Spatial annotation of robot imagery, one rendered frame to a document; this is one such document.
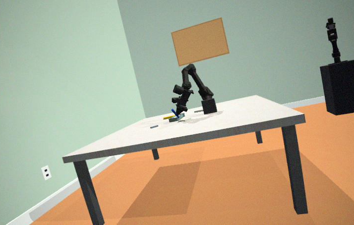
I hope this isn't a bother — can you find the white keyboard with letter keys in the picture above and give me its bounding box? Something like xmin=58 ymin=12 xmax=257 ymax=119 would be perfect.
xmin=169 ymin=113 xmax=185 ymax=122

